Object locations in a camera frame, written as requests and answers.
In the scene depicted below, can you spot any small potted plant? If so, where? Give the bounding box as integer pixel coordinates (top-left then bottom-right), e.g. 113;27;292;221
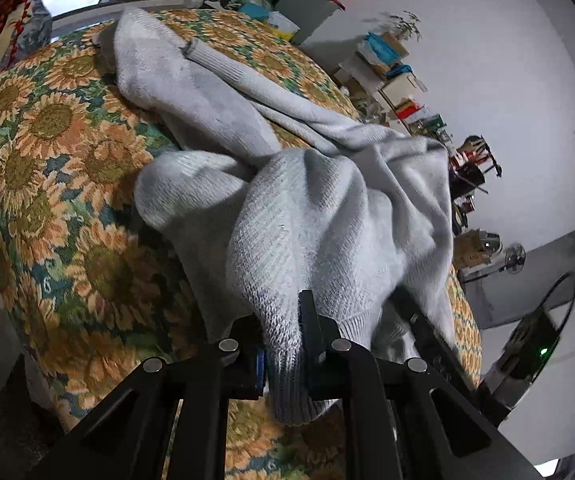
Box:
365;10;423;43

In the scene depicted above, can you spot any grey cabinet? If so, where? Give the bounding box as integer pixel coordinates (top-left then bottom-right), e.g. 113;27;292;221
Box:
272;0;341;46

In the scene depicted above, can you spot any open cardboard box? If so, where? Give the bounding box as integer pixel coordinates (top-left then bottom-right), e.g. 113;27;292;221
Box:
452;230;503;271

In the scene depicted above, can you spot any plastic bags pile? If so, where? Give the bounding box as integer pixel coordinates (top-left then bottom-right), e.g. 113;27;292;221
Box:
204;0;301;36

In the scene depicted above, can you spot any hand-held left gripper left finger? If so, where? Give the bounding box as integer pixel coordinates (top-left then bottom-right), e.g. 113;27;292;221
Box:
27;312;270;480

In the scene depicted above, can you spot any cluttered storage shelf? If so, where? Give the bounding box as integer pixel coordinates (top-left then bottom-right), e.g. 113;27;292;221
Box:
335;30;455;141

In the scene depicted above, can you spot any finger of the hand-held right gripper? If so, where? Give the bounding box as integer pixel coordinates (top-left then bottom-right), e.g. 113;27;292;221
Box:
390;292;483;396

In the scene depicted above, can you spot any grey knit sweater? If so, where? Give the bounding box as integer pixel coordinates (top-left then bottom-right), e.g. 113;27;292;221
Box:
98;6;455;426

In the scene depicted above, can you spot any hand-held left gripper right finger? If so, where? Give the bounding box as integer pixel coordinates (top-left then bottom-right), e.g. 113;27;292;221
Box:
298;289;544;480

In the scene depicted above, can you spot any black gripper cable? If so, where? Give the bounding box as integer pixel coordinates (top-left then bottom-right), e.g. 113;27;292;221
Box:
537;271;575;356

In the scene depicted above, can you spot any sunflower print tablecloth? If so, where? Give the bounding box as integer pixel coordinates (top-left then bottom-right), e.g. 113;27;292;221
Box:
0;7;483;480

